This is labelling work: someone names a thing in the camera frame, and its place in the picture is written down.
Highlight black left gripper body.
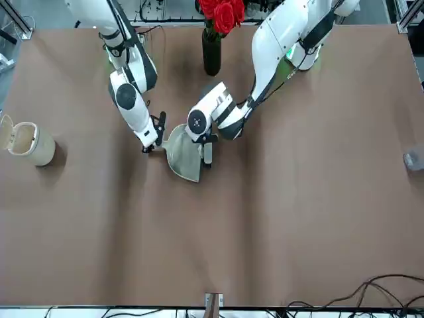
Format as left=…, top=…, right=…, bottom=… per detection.
left=192, top=131, right=220, bottom=146

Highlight white brush black bristles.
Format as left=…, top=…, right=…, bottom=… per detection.
left=201, top=141, right=214, bottom=170

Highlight pale green plastic dustpan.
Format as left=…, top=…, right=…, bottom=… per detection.
left=161, top=123, right=204, bottom=184

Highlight small cream bin with lid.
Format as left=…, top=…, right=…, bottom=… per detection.
left=0, top=114, right=57, bottom=167

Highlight black vase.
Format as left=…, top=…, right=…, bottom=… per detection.
left=201, top=28, right=223, bottom=77

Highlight red roses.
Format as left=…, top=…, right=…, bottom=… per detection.
left=197, top=0, right=246, bottom=38

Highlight metal table clamp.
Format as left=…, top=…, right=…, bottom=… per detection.
left=204, top=291, right=226, bottom=318

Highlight clear bottle blue cap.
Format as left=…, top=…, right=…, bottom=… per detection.
left=403, top=149, right=424, bottom=172

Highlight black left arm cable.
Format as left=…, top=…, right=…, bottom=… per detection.
left=246, top=64, right=301, bottom=111

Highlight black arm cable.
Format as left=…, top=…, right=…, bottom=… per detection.
left=246, top=64, right=301, bottom=111
left=105, top=0, right=140, bottom=67

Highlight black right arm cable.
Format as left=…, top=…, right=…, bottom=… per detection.
left=105, top=0, right=140, bottom=67

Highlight aluminium frame post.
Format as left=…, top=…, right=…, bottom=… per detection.
left=396, top=0, right=424, bottom=34

